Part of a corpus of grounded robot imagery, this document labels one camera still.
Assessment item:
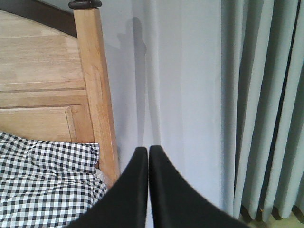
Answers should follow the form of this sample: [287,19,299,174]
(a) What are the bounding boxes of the black clamp on bedpost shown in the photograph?
[68,0,102,9]

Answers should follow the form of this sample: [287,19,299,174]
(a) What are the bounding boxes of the wooden bed frame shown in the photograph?
[0,7,120,187]

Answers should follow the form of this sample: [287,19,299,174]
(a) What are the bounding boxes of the light grey curtain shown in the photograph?
[101,0,304,221]

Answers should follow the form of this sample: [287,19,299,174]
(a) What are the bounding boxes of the black white checkered bedsheet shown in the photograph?
[0,132,107,228]

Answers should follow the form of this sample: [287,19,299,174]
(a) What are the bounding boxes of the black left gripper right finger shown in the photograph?
[149,145,246,228]

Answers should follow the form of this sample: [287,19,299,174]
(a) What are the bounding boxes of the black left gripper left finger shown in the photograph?
[68,147,148,228]

